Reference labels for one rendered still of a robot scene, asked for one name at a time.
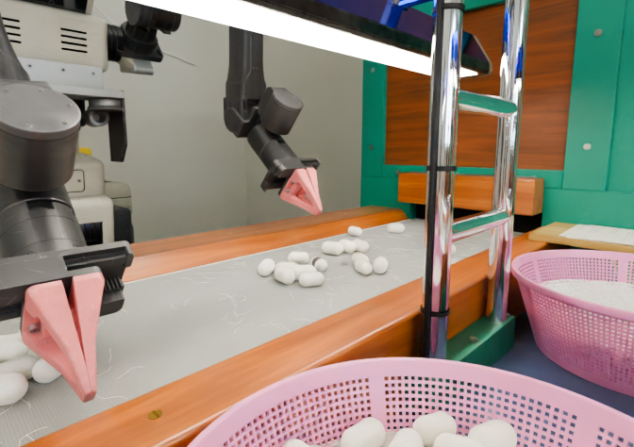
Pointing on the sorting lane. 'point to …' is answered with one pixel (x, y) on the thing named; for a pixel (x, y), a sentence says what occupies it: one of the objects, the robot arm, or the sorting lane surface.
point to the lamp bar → (308, 6)
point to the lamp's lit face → (266, 22)
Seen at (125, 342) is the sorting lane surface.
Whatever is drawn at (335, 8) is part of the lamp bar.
